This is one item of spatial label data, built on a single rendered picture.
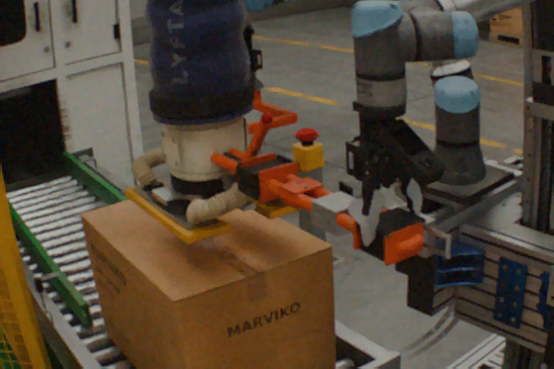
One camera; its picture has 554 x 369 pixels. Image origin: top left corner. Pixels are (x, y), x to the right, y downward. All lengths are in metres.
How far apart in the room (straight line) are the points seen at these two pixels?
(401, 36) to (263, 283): 0.74
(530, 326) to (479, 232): 0.28
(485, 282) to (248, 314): 0.57
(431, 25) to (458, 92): 0.66
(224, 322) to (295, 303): 0.18
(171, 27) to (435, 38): 0.60
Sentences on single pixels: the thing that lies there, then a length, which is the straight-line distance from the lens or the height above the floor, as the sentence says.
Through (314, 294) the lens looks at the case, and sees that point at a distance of 1.69.
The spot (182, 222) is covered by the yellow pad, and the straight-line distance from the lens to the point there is 1.51.
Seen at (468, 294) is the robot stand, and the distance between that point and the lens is 1.82.
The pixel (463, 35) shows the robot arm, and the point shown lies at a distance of 1.07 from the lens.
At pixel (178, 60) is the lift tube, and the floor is 1.40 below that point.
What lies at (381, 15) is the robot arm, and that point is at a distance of 1.02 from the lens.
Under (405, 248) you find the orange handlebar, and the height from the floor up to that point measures 1.19.
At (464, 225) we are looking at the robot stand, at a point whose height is 0.95.
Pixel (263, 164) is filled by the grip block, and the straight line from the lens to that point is 1.42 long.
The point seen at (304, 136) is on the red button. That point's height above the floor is 1.03.
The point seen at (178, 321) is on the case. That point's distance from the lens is 1.52.
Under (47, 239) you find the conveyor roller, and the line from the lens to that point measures 2.98.
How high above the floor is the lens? 1.67
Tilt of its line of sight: 19 degrees down
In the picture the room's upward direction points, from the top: 4 degrees counter-clockwise
